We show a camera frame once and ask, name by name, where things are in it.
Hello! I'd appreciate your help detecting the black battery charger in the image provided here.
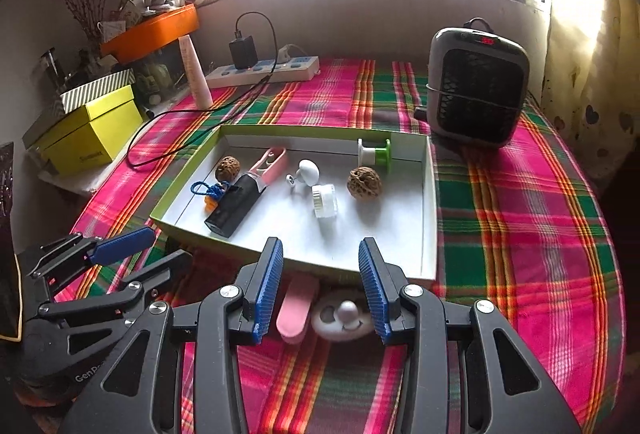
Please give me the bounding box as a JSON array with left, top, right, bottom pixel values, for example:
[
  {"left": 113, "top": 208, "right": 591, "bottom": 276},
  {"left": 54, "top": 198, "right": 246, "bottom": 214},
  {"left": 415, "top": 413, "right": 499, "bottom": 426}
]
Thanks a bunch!
[{"left": 205, "top": 173, "right": 262, "bottom": 238}]

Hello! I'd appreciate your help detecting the pink nail clipper case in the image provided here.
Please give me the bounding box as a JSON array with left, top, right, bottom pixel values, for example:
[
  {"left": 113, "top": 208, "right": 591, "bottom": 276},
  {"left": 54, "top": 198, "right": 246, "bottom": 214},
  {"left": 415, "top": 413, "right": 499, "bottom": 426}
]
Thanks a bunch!
[{"left": 276, "top": 274, "right": 320, "bottom": 345}]

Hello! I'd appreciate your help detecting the white smiley round hook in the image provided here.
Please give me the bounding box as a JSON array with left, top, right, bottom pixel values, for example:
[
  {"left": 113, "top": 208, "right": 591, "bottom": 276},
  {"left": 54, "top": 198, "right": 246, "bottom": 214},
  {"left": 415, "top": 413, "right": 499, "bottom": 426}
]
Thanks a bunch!
[{"left": 310, "top": 289, "right": 374, "bottom": 342}]

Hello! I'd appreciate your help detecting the yellow box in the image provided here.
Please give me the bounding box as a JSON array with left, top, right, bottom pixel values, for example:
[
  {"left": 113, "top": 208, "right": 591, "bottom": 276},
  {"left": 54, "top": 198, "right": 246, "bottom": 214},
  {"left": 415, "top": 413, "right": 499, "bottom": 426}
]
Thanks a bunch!
[{"left": 27, "top": 86, "right": 142, "bottom": 176}]

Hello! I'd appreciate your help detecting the striped white box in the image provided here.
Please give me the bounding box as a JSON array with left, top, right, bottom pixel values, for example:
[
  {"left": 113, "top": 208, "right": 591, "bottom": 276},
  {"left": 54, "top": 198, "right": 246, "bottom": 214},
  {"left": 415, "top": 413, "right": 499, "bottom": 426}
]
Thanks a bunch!
[{"left": 58, "top": 68, "right": 136, "bottom": 115}]

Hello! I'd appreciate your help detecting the plaid pink green blanket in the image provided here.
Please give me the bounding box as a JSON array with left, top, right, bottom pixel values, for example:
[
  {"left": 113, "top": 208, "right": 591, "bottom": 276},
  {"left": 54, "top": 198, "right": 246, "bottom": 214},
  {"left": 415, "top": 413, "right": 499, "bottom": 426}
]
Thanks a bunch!
[{"left": 52, "top": 57, "right": 626, "bottom": 434}]

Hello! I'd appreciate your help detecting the pink white clip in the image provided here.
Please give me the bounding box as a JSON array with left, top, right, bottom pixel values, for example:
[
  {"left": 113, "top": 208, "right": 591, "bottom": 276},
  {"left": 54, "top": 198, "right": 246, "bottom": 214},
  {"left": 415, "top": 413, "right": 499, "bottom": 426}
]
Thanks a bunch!
[{"left": 248, "top": 147, "right": 288, "bottom": 193}]

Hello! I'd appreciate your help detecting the pink tall tube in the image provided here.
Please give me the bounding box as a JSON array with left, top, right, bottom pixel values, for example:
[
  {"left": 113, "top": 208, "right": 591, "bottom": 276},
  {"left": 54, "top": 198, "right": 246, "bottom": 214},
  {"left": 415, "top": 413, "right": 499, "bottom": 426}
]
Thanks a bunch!
[{"left": 178, "top": 35, "right": 213, "bottom": 110}]

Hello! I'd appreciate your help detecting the white mushroom hook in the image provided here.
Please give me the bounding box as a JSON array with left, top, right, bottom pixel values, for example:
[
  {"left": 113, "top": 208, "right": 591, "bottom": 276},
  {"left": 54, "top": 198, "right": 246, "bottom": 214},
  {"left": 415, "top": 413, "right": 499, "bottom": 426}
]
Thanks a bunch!
[{"left": 285, "top": 159, "right": 320, "bottom": 189}]

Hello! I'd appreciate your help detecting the orange tray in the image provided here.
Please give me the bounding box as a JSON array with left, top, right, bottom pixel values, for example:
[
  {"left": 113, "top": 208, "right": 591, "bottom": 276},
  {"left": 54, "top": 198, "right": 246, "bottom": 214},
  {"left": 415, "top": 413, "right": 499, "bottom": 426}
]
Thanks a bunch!
[{"left": 100, "top": 4, "right": 200, "bottom": 65}]

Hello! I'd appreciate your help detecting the green white shallow box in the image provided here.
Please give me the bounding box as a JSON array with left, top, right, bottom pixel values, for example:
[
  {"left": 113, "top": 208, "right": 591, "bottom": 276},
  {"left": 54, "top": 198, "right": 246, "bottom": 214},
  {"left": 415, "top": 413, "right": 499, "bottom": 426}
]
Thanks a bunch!
[{"left": 151, "top": 125, "right": 437, "bottom": 283}]

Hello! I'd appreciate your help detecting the black charger adapter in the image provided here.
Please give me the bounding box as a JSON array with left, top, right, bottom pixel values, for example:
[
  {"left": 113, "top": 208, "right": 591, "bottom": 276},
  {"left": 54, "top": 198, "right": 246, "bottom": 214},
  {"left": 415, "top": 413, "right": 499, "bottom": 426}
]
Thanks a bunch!
[{"left": 229, "top": 36, "right": 258, "bottom": 70}]

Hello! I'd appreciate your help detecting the brown walnut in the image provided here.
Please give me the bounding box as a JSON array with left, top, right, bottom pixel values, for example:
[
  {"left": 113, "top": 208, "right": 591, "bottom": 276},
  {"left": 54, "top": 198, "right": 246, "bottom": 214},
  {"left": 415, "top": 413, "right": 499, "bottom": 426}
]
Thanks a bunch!
[{"left": 346, "top": 167, "right": 382, "bottom": 200}]

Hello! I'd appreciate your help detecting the white green spool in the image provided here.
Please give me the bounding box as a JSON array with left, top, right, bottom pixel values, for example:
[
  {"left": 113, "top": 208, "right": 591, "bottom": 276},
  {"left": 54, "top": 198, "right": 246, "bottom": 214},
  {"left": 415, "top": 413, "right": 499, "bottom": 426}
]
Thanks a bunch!
[{"left": 357, "top": 139, "right": 392, "bottom": 171}]

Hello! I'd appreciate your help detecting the white power strip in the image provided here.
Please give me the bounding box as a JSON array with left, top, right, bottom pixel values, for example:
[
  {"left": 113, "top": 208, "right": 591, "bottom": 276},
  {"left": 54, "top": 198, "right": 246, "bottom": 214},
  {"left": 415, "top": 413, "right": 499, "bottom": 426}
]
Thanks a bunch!
[{"left": 205, "top": 56, "right": 320, "bottom": 89}]

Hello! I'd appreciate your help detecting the grey black space heater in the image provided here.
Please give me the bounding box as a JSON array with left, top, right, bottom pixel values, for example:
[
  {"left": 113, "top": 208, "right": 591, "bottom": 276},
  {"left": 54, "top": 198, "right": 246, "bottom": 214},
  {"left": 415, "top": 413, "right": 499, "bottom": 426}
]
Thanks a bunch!
[{"left": 413, "top": 16, "right": 529, "bottom": 148}]

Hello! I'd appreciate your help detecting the yellow heart curtain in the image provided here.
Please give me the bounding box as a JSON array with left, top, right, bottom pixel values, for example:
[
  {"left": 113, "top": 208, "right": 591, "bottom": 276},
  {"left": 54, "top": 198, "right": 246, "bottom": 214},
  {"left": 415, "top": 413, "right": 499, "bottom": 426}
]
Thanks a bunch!
[{"left": 541, "top": 0, "right": 639, "bottom": 189}]

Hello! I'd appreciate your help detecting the walnut keychain blue cord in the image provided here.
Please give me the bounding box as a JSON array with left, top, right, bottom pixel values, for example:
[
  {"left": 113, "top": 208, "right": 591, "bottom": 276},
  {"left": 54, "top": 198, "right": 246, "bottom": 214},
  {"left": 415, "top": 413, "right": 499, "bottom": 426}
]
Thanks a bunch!
[{"left": 188, "top": 155, "right": 243, "bottom": 213}]

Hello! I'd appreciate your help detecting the black charger cable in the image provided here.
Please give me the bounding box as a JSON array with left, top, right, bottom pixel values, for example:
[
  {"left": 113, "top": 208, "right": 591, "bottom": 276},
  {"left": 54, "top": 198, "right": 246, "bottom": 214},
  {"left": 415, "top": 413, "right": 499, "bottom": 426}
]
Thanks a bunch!
[{"left": 124, "top": 11, "right": 280, "bottom": 170}]

